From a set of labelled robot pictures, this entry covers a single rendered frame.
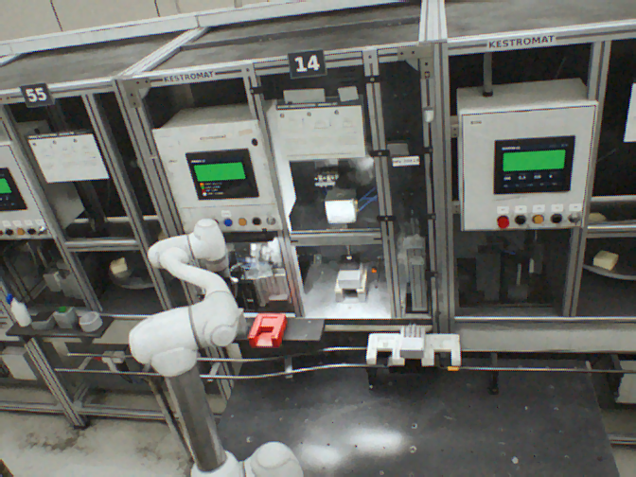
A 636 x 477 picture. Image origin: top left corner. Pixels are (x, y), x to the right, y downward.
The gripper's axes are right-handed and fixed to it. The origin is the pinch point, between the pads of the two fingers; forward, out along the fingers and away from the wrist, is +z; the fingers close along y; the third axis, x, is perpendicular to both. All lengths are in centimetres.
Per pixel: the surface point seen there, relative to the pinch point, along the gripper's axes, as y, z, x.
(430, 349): -82, 19, 5
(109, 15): 238, -73, -368
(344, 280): -45, 4, -22
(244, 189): -16, -51, -7
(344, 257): -45, -1, -32
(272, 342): -18.1, 12.7, 8.3
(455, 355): -92, 18, 8
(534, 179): -119, -49, -7
